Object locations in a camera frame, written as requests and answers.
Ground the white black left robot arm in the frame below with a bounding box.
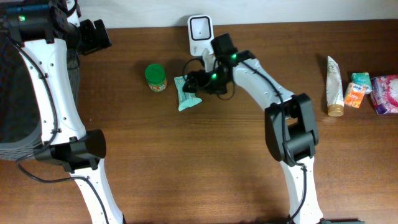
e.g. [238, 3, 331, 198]
[1, 1, 125, 223]

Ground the grey plastic mesh basket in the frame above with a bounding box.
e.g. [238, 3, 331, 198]
[1, 34, 86, 161]

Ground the white gold cap tube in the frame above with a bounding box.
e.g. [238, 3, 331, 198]
[326, 56, 345, 117]

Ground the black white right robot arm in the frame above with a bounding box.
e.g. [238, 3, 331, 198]
[183, 34, 325, 223]

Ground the teal wet wipes pack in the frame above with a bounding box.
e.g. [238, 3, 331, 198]
[174, 76, 202, 111]

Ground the white barcode scanner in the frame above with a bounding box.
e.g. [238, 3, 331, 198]
[187, 15, 214, 57]

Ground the orange tissue pack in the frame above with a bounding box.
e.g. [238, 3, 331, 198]
[344, 82, 366, 108]

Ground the green lid glass jar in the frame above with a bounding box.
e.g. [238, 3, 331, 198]
[145, 64, 167, 92]

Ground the teal white tissue pack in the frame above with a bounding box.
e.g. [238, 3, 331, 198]
[351, 72, 373, 94]

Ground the purple red snack bag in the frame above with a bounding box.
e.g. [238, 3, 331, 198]
[371, 75, 397, 114]

